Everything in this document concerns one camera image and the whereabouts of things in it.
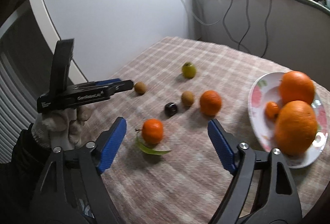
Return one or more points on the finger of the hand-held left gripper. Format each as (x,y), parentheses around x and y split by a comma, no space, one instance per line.
(108,81)
(122,86)

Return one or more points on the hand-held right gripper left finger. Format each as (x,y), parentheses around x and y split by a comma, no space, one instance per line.
(113,141)

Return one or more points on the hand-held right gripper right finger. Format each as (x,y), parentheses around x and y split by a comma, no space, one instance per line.
(221,144)

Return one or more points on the tangerine with green leaf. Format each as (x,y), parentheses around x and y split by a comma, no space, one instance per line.
(152,131)

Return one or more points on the floral white plate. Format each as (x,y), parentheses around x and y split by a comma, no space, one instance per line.
(257,110)

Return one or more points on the small kumquat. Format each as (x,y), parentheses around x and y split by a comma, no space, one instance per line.
(272,110)

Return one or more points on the large orange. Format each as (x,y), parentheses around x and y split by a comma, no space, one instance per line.
(295,128)
(296,87)

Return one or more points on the person's left forearm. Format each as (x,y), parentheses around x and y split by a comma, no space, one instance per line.
(23,159)

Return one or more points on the person's left hand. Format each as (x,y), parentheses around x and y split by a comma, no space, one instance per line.
(61,120)

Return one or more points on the brown kiwi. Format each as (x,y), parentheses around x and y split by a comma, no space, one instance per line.
(187,98)
(140,87)

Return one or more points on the grey ribbed panel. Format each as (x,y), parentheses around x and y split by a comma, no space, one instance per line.
(15,79)

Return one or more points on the dark round fruit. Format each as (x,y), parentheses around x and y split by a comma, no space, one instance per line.
(171,109)

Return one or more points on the plaid beige tablecloth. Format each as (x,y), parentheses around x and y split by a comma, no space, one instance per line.
(180,182)

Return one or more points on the green round fruit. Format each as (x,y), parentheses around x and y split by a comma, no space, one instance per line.
(189,70)

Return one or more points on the white refrigerator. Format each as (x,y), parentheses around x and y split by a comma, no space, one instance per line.
(116,7)

